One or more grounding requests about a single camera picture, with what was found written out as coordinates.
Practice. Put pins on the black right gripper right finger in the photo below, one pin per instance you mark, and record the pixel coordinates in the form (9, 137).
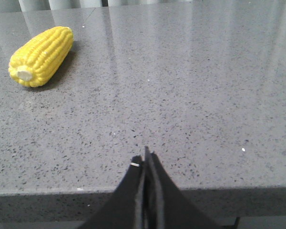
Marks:
(166, 206)

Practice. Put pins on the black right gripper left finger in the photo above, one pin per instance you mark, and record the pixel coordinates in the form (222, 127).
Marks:
(124, 209)

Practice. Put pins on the yellow corn cob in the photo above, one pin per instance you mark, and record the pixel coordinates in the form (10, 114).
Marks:
(35, 63)

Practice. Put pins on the white pleated curtain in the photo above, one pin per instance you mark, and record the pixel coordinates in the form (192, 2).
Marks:
(31, 6)

